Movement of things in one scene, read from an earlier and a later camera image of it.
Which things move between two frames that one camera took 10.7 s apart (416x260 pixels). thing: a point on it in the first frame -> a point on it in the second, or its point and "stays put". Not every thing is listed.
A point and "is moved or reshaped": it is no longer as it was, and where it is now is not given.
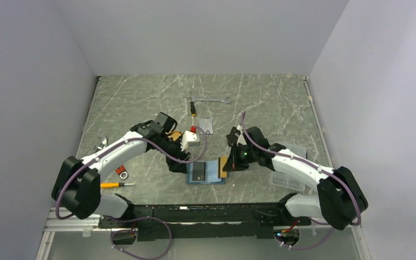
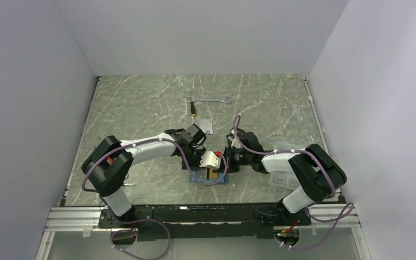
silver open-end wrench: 224,101 stays put
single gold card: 222,160 is moved or reshaped
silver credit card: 206,124 stays put
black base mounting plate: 212,221 stays put
